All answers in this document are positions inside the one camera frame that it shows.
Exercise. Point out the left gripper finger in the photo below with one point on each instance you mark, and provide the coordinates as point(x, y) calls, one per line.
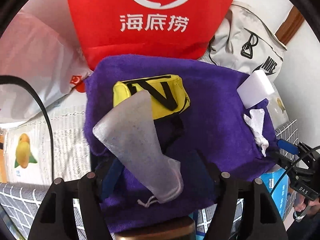
point(110, 171)

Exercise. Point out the translucent mesh drawstring bag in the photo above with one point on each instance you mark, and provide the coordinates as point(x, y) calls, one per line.
point(129, 132)

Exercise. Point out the white knitted cloth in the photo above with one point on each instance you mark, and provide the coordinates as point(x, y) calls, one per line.
point(256, 123)

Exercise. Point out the person's right hand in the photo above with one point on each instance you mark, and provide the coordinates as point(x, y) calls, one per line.
point(299, 205)

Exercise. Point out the blue tissue pack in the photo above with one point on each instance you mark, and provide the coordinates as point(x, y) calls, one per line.
point(280, 195)

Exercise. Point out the dark green tea tin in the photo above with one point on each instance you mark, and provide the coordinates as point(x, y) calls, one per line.
point(177, 228)

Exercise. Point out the yellow black pouch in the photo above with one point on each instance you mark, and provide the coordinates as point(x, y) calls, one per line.
point(168, 95)

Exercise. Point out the mango print pillow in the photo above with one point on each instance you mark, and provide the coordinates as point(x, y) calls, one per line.
point(65, 155)

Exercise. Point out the purple towel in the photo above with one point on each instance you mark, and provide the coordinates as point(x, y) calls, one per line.
point(214, 132)

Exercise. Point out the grey grid bedsheet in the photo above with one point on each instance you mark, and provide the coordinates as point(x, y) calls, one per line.
point(19, 205)

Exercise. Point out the beige Nike bag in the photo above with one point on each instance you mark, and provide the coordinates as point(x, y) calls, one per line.
point(243, 42)

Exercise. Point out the white Miniso plastic bag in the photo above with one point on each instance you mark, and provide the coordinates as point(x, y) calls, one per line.
point(36, 53)

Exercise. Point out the brown wooden headboard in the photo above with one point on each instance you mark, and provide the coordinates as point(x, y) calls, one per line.
point(290, 26)

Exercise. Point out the red Haidilao paper bag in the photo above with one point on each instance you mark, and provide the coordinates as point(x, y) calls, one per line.
point(167, 28)

